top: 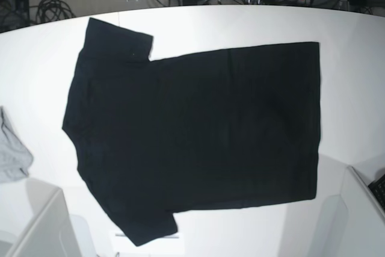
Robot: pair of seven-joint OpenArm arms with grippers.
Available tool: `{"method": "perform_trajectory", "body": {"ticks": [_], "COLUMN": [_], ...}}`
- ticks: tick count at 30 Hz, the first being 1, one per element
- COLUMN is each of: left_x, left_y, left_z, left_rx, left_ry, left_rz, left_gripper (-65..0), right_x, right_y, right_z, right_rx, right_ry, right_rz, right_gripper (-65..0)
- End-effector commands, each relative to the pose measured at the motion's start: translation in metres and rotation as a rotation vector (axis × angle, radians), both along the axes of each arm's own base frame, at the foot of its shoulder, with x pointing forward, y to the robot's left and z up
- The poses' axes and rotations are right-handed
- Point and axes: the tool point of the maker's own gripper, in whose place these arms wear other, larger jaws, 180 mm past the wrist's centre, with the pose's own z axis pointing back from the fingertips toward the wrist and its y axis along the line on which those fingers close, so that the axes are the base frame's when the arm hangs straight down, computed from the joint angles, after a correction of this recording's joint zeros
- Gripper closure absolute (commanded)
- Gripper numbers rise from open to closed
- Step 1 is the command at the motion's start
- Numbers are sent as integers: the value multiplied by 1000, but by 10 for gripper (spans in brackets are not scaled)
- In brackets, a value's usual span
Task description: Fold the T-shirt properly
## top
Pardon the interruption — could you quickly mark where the black T-shirt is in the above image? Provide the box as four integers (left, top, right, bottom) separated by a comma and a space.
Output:
63, 19, 321, 246

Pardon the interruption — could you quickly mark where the white slotted plate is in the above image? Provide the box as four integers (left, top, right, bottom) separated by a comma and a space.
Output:
109, 231, 185, 256

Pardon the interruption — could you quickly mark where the grey cloth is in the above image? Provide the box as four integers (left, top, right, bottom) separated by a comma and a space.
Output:
1, 107, 33, 184

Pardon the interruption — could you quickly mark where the black keyboard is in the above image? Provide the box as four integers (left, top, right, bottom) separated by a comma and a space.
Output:
368, 175, 385, 209

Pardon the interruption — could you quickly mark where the coiled black cable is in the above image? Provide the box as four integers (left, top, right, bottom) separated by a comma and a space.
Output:
35, 0, 76, 25

